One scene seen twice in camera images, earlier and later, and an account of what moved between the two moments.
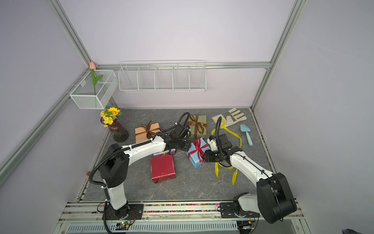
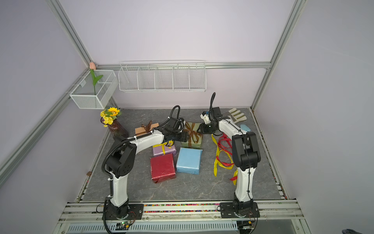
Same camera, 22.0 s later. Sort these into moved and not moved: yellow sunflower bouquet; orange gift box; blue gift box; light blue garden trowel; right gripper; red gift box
Moved: blue gift box; right gripper
Not moved: orange gift box; red gift box; yellow sunflower bouquet; light blue garden trowel
